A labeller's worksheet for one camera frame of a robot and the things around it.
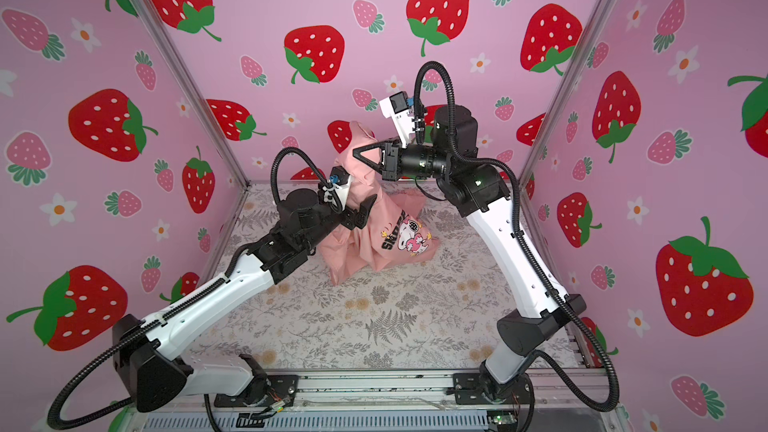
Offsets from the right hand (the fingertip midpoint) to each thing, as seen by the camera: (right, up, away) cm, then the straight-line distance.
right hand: (351, 154), depth 55 cm
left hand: (0, -5, +15) cm, 15 cm away
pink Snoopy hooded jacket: (+8, -17, +23) cm, 30 cm away
